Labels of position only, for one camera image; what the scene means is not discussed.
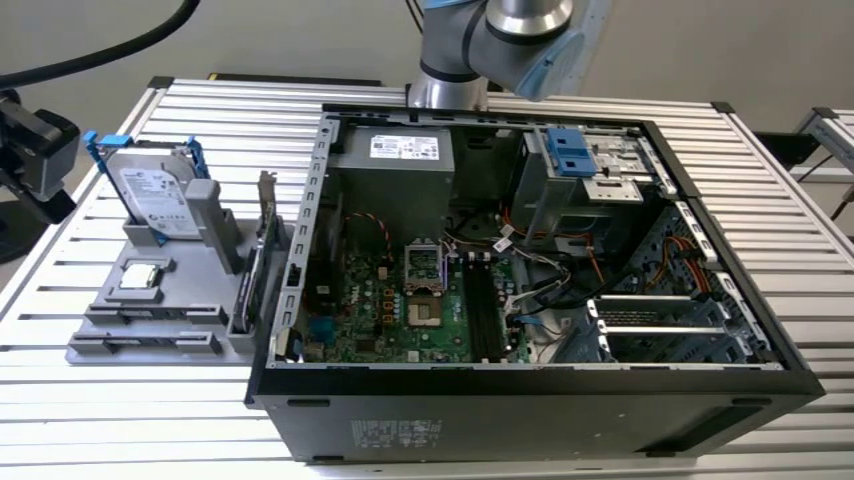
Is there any RAM stick blue label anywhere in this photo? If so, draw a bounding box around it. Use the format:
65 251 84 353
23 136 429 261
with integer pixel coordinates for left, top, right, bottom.
84 337 213 351

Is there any black RAM slot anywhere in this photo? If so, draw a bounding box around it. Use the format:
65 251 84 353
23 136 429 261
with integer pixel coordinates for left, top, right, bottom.
470 252 493 363
479 252 501 363
464 252 487 363

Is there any black round floor base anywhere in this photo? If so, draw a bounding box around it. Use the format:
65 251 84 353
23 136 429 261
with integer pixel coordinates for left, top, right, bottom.
0 199 34 264

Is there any hard disk in blue carrier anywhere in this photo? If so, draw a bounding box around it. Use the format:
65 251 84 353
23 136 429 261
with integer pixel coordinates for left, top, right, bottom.
80 130 212 246

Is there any silver CPU chip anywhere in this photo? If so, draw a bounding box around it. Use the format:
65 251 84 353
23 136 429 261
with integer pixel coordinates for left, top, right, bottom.
117 262 165 291

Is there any grey parts rack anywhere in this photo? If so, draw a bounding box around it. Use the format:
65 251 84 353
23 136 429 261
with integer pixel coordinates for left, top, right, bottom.
64 179 294 366

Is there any black Nvidia graphics card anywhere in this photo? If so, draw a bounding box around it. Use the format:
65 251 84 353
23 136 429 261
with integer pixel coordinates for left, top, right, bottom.
230 168 282 337

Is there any grey power supply unit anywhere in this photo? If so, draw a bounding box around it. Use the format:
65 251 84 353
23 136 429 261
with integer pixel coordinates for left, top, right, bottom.
328 124 460 239

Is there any metal socket cover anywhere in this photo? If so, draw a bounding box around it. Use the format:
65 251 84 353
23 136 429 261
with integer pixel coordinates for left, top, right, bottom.
402 235 446 295

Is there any CPU socket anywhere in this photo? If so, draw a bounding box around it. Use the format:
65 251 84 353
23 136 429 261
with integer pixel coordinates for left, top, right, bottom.
405 295 446 329

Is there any green motherboard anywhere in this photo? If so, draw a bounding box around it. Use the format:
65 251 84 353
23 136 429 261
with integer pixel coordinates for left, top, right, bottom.
302 239 535 364

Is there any blue plastic drive latch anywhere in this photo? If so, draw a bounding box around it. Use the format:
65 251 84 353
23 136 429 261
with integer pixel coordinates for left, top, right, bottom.
544 127 597 178

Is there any black open PC case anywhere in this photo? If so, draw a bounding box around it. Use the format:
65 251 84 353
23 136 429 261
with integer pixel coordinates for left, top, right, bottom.
242 102 828 464

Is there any grey metal disk bay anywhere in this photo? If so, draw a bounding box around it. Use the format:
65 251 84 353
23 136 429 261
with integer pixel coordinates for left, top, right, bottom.
585 292 755 364

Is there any aluminium slat side table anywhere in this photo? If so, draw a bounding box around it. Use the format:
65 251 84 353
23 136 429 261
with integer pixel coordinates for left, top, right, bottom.
791 106 854 182

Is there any black wrist mount bracket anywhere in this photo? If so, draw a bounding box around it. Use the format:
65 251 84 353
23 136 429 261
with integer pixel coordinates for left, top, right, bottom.
0 92 41 194

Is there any red black twisted board wire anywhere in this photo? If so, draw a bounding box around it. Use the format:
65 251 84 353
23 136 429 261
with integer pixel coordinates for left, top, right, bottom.
342 211 396 265

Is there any multicolour wires white plug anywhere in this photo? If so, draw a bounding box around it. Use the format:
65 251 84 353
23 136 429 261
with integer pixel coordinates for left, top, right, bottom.
503 277 572 314

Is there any orange yellow red wire bundle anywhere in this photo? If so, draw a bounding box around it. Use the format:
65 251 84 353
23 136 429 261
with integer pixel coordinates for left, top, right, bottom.
500 199 607 282

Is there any black table bracket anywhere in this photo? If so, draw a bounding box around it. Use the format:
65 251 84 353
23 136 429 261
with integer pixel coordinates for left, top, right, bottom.
751 130 820 167

